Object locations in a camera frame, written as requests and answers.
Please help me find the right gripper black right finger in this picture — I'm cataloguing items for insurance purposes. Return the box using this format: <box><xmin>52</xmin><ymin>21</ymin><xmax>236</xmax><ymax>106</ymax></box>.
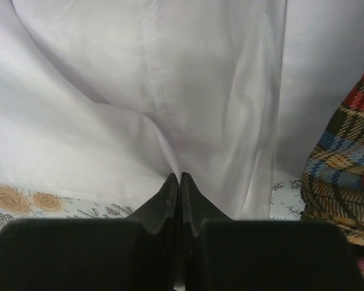
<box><xmin>180</xmin><ymin>173</ymin><xmax>364</xmax><ymax>290</ymax></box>

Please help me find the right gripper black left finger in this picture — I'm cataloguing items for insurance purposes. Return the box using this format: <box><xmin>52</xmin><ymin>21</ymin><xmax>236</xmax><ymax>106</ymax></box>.
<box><xmin>0</xmin><ymin>174</ymin><xmax>178</xmax><ymax>290</ymax></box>

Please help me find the white long sleeve shirt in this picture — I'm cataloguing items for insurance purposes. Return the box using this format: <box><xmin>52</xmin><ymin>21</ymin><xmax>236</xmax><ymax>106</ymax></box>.
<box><xmin>0</xmin><ymin>1</ymin><xmax>364</xmax><ymax>219</ymax></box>

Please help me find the red plaid shirt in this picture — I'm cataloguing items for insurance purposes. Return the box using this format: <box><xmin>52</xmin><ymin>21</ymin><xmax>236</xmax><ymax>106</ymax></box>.
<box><xmin>300</xmin><ymin>74</ymin><xmax>364</xmax><ymax>279</ymax></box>

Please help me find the floral table cloth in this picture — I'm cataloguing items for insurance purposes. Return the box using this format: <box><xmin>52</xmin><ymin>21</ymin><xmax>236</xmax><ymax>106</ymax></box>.
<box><xmin>0</xmin><ymin>179</ymin><xmax>305</xmax><ymax>229</ymax></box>

